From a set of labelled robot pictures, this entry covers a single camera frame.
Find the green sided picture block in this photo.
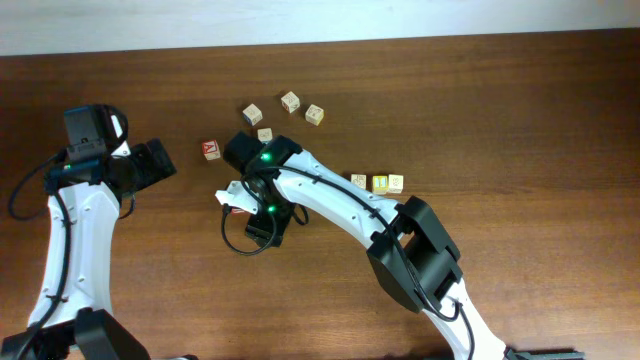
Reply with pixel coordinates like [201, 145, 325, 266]
[351, 174, 367, 189]

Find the plain white wooden block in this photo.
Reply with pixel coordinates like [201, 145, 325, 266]
[388, 174, 404, 194]

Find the number four blue block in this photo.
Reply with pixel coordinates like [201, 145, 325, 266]
[257, 128, 273, 143]

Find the animal picture wooden block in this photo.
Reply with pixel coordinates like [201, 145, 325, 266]
[305, 104, 325, 126]

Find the red letter A block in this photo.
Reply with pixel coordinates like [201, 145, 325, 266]
[201, 140, 221, 161]

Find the yellow letter wooden block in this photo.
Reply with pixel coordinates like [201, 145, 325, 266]
[371, 175, 389, 195]

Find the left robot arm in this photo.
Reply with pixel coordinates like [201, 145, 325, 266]
[1, 104, 176, 359]

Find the black base bracket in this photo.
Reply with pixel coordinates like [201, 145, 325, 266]
[504, 349, 586, 360]

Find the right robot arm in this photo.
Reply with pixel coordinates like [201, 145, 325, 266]
[216, 132, 507, 359]

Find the red sided wooden block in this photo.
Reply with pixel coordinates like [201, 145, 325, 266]
[281, 91, 301, 113]

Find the blue sided wooden block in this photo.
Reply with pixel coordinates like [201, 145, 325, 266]
[242, 104, 263, 126]

